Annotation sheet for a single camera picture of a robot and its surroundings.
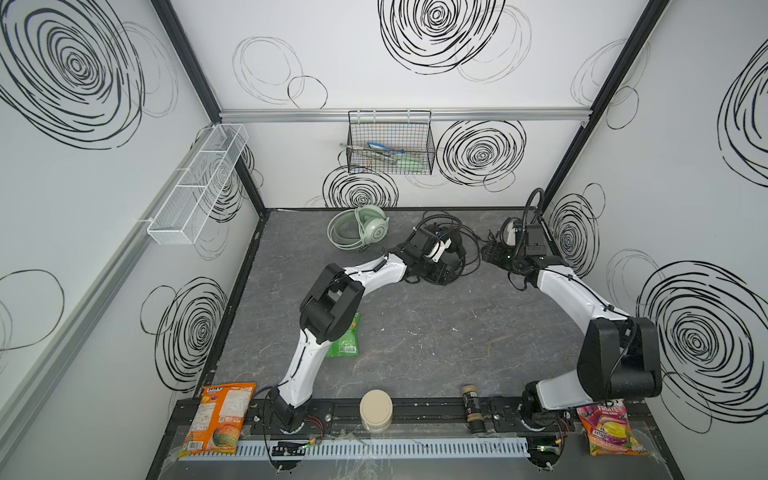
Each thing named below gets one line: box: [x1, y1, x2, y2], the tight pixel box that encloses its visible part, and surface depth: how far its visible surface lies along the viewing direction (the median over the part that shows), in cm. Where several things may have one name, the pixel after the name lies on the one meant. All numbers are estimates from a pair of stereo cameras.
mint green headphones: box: [328, 204, 390, 251], surface depth 110 cm
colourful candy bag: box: [576, 399, 648, 457], surface depth 70 cm
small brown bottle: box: [462, 384, 487, 434], surface depth 74 cm
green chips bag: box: [325, 312, 361, 357], surface depth 84 cm
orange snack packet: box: [178, 382, 257, 459], surface depth 72 cm
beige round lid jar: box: [359, 389, 393, 434], surface depth 71 cm
